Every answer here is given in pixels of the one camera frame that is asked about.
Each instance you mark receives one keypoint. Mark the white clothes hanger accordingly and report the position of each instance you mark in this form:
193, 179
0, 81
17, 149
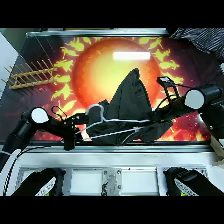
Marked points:
94, 106

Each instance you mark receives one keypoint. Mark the black long-sleeved shirt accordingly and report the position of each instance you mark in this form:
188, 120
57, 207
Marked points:
131, 98

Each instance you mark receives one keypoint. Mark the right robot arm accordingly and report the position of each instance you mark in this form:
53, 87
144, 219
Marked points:
196, 99

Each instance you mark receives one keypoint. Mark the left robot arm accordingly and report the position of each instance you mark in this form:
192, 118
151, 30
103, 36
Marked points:
38, 115

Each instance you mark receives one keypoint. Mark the yellow wooden peg rack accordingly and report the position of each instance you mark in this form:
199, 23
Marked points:
31, 80

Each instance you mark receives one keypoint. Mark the striped garment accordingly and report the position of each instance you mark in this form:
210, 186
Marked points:
203, 38

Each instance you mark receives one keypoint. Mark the silver frame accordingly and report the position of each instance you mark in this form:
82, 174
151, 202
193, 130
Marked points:
100, 156

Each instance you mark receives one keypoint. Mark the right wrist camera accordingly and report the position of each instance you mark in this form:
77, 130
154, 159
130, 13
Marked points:
165, 80

